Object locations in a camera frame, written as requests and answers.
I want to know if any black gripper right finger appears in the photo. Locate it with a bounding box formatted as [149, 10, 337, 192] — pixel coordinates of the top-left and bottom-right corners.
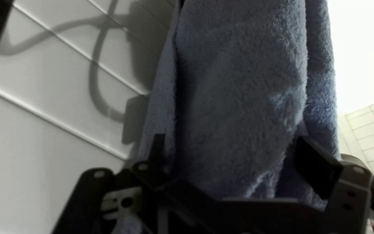
[215, 137, 372, 234]

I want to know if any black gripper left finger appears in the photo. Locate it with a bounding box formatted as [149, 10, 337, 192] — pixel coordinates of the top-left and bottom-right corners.
[50, 135, 211, 234]

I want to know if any blue towel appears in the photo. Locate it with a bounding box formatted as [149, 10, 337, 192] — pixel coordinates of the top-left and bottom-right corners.
[137, 0, 339, 207]

